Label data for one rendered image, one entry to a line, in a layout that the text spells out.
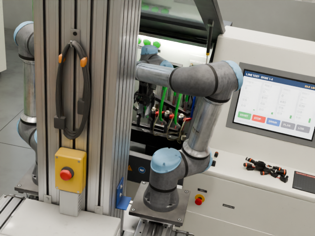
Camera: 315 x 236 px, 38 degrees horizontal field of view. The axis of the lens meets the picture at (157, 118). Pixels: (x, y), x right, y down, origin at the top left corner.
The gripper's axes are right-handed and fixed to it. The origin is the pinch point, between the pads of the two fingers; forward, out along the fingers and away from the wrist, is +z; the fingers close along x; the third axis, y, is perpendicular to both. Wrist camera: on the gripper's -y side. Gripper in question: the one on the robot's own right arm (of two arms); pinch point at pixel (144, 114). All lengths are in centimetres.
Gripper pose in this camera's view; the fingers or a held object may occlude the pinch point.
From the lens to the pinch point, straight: 221.2
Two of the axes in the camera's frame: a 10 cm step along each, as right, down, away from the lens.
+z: -1.0, 8.8, 4.7
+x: 9.5, 2.3, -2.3
